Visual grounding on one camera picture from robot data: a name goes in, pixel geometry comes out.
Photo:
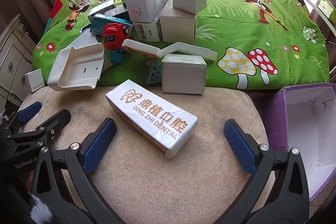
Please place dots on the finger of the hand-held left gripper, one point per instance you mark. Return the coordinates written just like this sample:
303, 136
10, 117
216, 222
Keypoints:
30, 109
56, 120

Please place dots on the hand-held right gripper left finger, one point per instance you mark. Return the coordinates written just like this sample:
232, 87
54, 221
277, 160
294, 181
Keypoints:
99, 145

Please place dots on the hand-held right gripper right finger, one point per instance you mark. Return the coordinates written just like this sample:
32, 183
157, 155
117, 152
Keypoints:
241, 145

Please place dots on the white box orange print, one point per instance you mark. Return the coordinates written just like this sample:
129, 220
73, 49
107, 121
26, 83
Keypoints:
149, 113

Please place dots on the purple cardboard box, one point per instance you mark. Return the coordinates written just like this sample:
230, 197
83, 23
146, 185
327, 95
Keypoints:
307, 129

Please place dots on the white text-covered box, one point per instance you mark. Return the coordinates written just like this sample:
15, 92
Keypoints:
147, 31

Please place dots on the tiny white box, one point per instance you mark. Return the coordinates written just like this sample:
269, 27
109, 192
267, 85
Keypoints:
35, 81

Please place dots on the white plastic tray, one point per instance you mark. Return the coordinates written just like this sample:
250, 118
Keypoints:
76, 69

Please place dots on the cream carved cabinet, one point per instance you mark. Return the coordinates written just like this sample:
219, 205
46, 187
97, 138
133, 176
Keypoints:
13, 56

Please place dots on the beige cushion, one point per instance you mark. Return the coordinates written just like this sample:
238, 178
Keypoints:
147, 182

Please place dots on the white plastic lid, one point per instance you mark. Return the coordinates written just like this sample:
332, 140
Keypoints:
85, 39

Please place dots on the small white taped box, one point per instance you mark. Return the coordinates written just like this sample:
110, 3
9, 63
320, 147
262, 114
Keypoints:
183, 77

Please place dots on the blue-grey lattice piece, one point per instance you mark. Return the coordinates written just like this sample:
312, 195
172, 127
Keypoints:
155, 74

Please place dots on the white bent plastic piece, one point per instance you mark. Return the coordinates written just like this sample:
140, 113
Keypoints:
194, 50

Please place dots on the teal box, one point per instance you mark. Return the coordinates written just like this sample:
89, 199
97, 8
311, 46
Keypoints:
101, 24

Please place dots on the red toy car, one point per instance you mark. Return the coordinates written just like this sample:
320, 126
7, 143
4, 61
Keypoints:
115, 32

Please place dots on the white rounded case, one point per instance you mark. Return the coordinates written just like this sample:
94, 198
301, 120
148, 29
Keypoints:
139, 44

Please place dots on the green cartoon printed cloth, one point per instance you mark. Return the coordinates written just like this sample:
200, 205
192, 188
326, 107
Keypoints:
236, 29

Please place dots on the grey white flat box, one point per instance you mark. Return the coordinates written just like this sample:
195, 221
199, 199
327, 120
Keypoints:
101, 9

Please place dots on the beige box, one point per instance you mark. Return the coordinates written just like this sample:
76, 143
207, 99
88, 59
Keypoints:
178, 28

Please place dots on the green box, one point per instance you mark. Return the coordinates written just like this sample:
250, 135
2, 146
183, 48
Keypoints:
326, 7

